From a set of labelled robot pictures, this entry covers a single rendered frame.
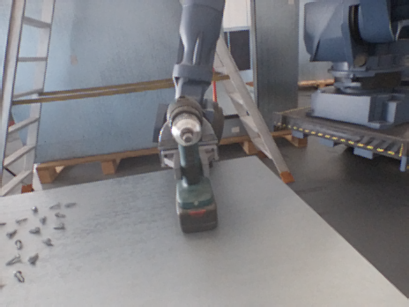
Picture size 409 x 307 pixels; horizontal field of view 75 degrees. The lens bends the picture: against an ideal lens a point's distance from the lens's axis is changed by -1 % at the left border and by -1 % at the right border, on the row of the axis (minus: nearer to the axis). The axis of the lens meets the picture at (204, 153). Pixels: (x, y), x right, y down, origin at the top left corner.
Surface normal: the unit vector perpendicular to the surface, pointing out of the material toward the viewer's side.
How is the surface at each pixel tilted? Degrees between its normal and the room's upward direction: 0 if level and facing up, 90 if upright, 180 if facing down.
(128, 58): 90
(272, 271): 0
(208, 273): 0
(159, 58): 90
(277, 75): 90
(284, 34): 90
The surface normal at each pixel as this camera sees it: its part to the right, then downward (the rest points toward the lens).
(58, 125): 0.12, 0.33
